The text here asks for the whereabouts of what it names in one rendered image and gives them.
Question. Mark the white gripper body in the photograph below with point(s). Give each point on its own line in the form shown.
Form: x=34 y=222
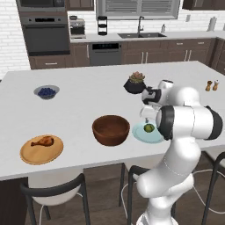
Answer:
x=149 y=112

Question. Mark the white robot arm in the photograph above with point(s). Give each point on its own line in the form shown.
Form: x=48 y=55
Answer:
x=181 y=152

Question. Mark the green lime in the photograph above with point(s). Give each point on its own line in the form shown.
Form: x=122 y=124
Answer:
x=149 y=128

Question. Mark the brown wooden bowl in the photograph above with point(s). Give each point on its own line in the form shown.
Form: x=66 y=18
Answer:
x=111 y=130

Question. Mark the brown chicken drumstick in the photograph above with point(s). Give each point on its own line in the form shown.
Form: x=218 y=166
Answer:
x=44 y=141

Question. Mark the grey bowl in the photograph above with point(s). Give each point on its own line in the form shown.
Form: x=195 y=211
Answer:
x=37 y=94

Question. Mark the light blue plate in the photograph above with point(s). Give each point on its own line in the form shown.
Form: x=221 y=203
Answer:
x=140 y=135

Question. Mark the black plant pot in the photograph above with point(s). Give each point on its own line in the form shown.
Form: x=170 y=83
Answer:
x=134 y=87

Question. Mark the green red succulent plant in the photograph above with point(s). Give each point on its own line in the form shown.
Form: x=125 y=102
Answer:
x=136 y=77

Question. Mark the brown pepper shaker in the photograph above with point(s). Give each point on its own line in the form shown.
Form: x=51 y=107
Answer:
x=208 y=86

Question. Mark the brown base cupboards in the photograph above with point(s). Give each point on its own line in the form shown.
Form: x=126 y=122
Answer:
x=58 y=60
x=175 y=51

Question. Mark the white topped salt shaker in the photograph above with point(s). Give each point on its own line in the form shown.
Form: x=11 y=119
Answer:
x=215 y=85

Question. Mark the grey dishwasher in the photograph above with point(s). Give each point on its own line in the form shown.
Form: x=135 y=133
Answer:
x=105 y=55

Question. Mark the dark sink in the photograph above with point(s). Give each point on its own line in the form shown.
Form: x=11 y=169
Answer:
x=142 y=35

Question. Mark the white soap bottle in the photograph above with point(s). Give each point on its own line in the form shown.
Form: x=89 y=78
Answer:
x=163 y=28

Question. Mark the black tap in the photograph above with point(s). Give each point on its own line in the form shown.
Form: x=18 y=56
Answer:
x=140 y=25

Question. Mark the black tiered stand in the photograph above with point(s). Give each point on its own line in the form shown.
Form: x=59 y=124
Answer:
x=102 y=25

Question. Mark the window with blinds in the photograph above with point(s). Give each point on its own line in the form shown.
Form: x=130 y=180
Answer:
x=137 y=8

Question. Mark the blueberries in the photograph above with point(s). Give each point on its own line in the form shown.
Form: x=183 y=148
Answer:
x=47 y=92

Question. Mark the silver coffee machine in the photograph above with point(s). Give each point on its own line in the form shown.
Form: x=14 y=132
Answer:
x=77 y=27

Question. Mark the round wooden plate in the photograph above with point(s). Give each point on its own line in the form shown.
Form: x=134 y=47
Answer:
x=41 y=153

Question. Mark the grey built-in oven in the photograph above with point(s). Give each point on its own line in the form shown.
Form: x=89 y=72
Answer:
x=45 y=35

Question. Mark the grey microwave oven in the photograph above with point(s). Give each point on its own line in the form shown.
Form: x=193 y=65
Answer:
x=41 y=3

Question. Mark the white wall socket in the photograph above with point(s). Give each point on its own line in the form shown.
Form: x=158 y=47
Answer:
x=188 y=18

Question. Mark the brown wall cupboard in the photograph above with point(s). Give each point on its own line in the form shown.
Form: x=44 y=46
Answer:
x=205 y=3
x=79 y=4

